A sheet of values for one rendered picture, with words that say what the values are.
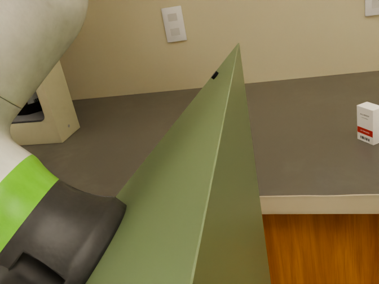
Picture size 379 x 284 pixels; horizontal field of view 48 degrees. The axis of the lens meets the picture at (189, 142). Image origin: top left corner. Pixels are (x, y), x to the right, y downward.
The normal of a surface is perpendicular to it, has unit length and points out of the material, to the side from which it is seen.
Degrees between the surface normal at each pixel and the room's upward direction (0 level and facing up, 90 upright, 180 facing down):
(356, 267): 90
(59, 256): 37
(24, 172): 63
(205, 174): 44
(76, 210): 30
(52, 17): 111
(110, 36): 90
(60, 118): 90
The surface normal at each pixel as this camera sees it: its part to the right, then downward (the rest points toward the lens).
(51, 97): 0.95, -0.05
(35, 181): 0.71, -0.60
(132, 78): -0.25, 0.43
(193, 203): -0.80, -0.58
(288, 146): -0.18, -0.90
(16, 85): 0.80, 0.53
